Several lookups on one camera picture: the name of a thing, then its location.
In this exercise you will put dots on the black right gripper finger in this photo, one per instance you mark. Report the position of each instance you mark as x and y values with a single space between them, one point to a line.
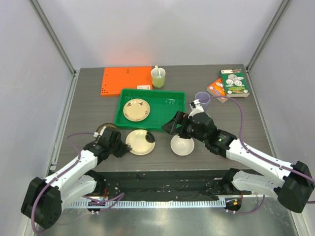
185 137
178 119

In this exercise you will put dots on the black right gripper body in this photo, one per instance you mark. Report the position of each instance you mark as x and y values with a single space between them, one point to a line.
181 123

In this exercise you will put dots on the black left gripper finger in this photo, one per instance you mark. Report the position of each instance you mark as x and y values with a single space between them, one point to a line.
121 149
115 137

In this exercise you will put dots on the white bowl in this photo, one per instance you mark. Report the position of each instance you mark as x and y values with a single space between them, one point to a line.
181 146

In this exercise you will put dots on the cream plate with black mark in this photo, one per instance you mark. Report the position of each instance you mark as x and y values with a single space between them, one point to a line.
141 142

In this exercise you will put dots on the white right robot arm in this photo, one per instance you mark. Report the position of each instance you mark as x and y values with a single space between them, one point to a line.
291 184

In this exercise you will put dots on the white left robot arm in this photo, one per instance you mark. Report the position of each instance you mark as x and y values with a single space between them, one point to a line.
46 198

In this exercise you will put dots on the green plastic bin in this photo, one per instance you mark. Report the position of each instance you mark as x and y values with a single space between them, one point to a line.
163 107

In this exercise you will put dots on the lavender cup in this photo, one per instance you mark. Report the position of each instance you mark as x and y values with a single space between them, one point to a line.
204 99

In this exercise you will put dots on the cream floral plate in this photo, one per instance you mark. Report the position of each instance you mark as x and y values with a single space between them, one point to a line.
136 110

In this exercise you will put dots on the orange small book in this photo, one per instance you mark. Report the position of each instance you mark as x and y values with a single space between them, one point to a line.
216 89

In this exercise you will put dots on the white spoon in mug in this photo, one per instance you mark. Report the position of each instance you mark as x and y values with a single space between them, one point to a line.
159 73

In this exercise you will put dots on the olive green mug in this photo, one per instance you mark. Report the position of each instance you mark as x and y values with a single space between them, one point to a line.
158 82

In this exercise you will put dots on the green coin book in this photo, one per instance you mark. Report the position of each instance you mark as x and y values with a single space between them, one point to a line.
234 83

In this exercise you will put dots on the orange notebook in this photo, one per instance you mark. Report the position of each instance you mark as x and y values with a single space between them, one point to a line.
115 79

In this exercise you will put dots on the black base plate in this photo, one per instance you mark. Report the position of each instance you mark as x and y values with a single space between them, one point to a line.
147 183

